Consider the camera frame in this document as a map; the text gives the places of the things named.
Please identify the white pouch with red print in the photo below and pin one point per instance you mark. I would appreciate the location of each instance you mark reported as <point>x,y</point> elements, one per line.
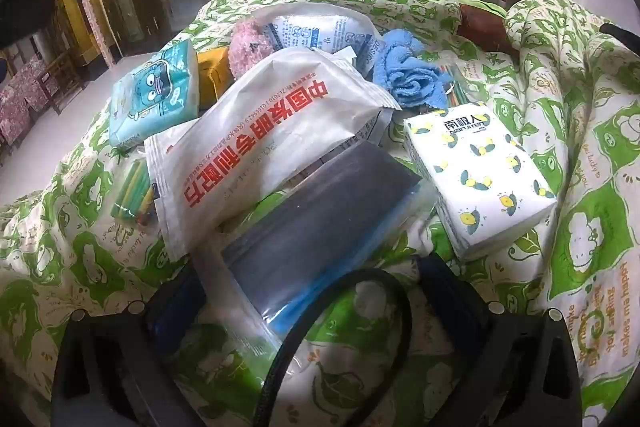
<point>260,142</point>

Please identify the clear bag of coloured sticks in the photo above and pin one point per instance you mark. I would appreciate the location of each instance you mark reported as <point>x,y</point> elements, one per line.
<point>132,192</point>
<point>452,84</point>

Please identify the pink fluffy cloth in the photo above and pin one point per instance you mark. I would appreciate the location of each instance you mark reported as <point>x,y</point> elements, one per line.
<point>250,47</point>

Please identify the floral upholstered chair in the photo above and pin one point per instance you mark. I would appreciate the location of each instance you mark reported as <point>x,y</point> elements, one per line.
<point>25,97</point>

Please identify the yellow packet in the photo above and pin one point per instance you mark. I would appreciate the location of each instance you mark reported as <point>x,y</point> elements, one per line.
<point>212,72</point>

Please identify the blue cartoon tissue pack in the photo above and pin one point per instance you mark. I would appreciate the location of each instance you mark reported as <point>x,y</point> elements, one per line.
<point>150,97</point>

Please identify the white blue-print wipes packet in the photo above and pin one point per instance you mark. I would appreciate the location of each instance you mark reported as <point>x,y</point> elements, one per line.
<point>310,32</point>

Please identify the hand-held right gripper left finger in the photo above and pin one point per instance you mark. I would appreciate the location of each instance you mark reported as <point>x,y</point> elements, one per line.
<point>179,303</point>

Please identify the green printed blanket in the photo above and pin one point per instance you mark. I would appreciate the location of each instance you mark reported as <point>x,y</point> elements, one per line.
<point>575,157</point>

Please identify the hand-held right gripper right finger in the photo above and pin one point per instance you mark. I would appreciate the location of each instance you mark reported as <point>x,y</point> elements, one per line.
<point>441,283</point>

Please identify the clear bag of dark masks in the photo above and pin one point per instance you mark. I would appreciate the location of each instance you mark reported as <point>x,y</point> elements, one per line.
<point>320,227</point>

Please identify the white lemon-print tissue pack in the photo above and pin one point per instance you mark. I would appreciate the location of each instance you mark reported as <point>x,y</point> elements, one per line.
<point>480,187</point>

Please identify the blue towel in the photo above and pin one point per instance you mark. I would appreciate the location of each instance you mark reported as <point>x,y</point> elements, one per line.
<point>410,77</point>

